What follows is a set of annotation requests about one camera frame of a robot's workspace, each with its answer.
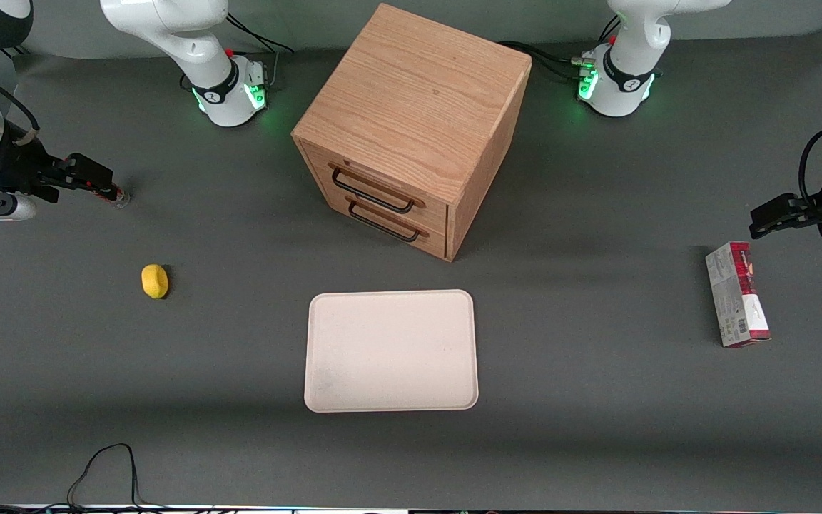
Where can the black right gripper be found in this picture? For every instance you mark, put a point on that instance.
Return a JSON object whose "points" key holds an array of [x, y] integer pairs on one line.
{"points": [[20, 168]]}

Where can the red soda can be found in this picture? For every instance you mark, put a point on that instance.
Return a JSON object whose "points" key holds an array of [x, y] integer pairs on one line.
{"points": [[118, 198]]}

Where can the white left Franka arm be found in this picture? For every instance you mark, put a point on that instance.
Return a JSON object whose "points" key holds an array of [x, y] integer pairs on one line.
{"points": [[628, 64]]}

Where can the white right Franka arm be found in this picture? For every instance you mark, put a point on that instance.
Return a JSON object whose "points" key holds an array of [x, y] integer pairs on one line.
{"points": [[197, 50]]}

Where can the beige rectangular tray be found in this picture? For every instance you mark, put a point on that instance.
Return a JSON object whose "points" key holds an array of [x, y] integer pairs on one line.
{"points": [[391, 351]]}

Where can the red and white carton box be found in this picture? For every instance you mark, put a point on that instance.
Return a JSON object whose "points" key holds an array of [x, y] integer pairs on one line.
{"points": [[736, 296]]}

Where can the yellow lemon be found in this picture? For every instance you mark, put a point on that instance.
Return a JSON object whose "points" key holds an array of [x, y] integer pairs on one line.
{"points": [[155, 280]]}

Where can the wooden drawer front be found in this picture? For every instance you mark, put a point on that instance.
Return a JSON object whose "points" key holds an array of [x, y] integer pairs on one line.
{"points": [[382, 178], [425, 243]]}

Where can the wooden drawer cabinet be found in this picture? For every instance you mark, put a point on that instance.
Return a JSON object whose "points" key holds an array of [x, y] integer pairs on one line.
{"points": [[418, 100]]}

